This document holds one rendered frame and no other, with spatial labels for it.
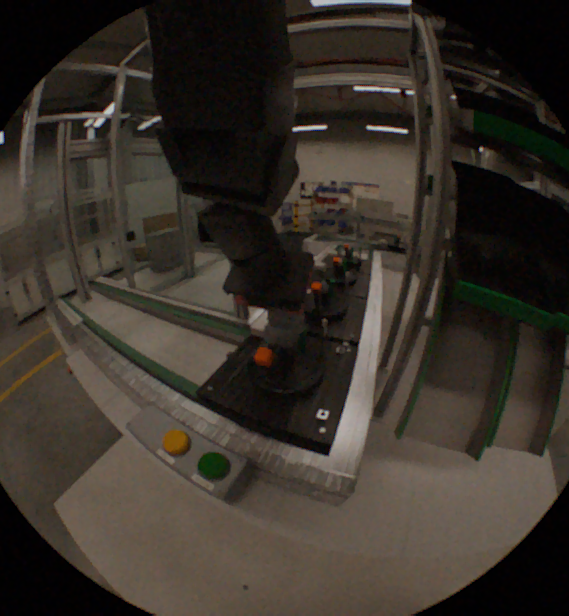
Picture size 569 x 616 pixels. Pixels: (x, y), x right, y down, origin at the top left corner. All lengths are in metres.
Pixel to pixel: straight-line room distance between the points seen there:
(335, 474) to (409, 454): 0.20
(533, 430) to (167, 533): 0.61
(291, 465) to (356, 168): 10.92
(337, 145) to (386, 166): 2.45
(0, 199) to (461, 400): 8.54
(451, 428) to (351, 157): 10.99
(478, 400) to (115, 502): 0.62
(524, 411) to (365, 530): 0.32
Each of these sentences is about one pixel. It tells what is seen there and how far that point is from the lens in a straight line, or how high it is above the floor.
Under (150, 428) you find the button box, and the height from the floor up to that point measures 0.96.
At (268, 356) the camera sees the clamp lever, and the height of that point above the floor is 1.07.
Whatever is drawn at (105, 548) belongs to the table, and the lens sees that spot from 0.51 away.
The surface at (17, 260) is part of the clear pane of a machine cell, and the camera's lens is 5.32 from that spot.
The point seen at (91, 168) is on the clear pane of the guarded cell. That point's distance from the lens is 1.57.
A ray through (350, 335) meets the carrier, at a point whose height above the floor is 0.97.
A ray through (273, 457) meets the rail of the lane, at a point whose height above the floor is 0.96.
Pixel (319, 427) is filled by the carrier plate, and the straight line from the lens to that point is 0.34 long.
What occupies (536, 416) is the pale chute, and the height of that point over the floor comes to 1.03.
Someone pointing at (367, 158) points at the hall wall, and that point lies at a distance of 11.02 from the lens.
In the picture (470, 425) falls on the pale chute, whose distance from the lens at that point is 0.37.
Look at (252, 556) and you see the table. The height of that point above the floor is 0.86.
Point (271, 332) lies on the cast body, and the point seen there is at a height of 1.08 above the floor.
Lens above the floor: 1.26
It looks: 29 degrees down
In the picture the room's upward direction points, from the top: straight up
